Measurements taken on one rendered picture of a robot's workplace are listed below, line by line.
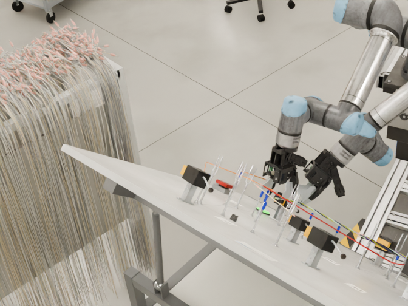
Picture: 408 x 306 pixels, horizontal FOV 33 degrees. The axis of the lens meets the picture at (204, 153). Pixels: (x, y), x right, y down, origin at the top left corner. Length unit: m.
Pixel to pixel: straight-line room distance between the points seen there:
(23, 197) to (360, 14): 1.27
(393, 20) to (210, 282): 1.08
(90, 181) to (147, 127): 2.02
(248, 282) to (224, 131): 2.08
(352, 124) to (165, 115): 2.62
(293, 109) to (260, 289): 0.69
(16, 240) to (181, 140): 2.10
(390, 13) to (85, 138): 1.10
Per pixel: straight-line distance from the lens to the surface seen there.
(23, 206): 2.44
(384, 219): 3.51
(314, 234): 1.67
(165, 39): 5.46
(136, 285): 2.27
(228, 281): 2.47
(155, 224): 2.00
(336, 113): 2.16
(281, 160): 2.16
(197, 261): 2.54
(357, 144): 2.32
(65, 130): 2.33
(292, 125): 2.12
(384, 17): 2.29
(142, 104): 4.75
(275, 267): 1.45
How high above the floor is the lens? 2.69
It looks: 39 degrees down
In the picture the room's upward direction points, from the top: 6 degrees counter-clockwise
